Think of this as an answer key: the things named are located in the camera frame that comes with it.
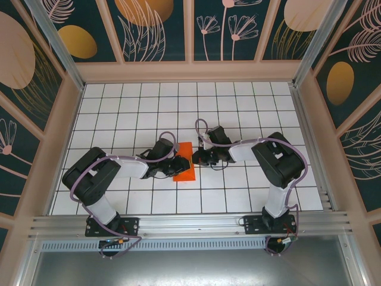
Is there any slotted grey cable duct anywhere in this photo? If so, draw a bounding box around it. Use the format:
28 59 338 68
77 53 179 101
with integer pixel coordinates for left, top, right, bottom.
40 238 270 253

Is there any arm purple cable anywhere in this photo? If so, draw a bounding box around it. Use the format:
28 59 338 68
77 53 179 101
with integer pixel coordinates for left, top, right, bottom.
68 132 146 259
195 119 309 256

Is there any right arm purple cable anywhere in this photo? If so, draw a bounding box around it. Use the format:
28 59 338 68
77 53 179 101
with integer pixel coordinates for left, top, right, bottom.
195 119 309 256

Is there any long aluminium mounting rail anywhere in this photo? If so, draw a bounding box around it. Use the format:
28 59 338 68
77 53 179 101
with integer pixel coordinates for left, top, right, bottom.
28 212 354 243

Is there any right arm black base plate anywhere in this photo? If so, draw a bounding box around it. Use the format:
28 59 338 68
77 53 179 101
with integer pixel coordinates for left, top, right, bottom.
243 214 298 236

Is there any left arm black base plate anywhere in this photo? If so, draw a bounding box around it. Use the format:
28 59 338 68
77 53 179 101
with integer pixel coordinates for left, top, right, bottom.
85 216 140 238

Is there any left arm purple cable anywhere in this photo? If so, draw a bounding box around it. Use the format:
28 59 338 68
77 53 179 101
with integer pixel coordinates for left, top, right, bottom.
68 132 146 259

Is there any aluminium table side rail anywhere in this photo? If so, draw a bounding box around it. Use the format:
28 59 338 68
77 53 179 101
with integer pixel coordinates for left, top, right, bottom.
290 85 339 211

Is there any aluminium corner post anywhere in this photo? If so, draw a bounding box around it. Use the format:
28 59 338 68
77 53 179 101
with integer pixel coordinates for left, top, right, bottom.
291 0 349 88
23 0 86 91

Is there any grey metal sheet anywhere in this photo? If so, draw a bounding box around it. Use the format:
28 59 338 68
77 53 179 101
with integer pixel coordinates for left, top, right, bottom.
17 250 367 286

